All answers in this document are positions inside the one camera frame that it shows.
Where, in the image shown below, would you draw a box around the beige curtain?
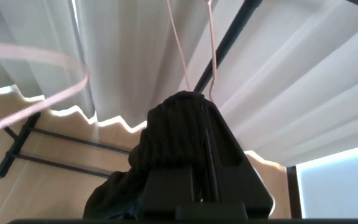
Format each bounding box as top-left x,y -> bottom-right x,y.
0,0 -> 358,167

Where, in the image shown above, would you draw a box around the pink clothes hanger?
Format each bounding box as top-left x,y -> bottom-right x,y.
0,42 -> 90,139
165,0 -> 219,103

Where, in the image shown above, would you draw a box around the black shorts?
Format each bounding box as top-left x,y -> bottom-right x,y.
82,90 -> 211,219

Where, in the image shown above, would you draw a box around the black clothes rack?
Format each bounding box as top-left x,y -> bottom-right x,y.
0,0 -> 358,180

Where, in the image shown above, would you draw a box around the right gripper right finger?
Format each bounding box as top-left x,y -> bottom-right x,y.
201,99 -> 273,218

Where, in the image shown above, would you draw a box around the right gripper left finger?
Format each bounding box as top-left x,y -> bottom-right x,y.
140,164 -> 196,218

